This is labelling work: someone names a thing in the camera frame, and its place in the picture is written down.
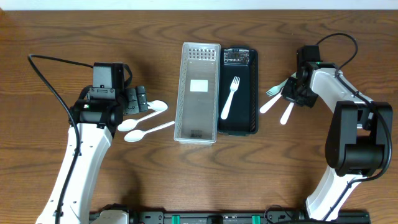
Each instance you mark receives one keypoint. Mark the black perforated plastic basket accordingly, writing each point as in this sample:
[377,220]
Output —
[242,118]

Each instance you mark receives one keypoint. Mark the white spoon among forks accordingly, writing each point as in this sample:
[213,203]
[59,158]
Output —
[285,116]

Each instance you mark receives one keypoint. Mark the white perforated plastic basket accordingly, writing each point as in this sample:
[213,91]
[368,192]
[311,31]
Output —
[196,117]

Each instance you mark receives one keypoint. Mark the white spoon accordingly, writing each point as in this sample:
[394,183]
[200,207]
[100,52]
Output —
[130,124]
[137,135]

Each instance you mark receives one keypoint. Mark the white fork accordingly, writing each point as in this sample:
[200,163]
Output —
[270,103]
[232,89]

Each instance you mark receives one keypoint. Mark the mint green plastic fork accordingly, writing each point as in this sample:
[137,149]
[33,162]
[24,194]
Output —
[276,89]

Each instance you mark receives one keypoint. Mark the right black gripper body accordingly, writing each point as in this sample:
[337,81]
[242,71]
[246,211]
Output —
[292,92]

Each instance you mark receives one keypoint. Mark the white spoon bowl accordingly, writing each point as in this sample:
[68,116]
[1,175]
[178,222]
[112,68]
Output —
[157,105]

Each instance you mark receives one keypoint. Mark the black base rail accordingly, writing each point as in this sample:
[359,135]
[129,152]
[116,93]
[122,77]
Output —
[116,213]

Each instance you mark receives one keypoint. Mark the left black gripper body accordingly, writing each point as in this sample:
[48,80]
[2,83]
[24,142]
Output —
[132,100]

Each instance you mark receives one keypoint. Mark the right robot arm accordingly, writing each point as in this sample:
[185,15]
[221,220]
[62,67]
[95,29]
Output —
[358,147]

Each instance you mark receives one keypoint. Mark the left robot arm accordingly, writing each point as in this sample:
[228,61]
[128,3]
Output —
[94,119]

